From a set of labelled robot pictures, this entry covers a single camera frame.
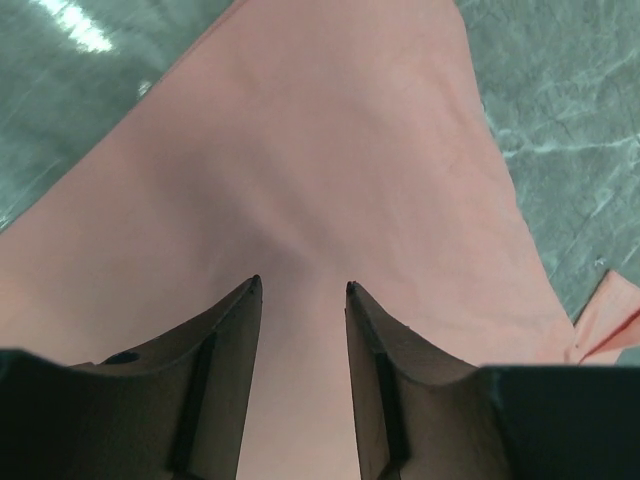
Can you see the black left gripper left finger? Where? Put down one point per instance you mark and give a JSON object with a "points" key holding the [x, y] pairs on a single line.
{"points": [[175, 406]]}

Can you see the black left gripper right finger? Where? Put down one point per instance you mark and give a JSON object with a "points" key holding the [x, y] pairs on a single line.
{"points": [[419, 412]]}

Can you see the salmon pink t shirt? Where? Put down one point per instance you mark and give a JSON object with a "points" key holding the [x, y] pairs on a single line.
{"points": [[311, 143]]}

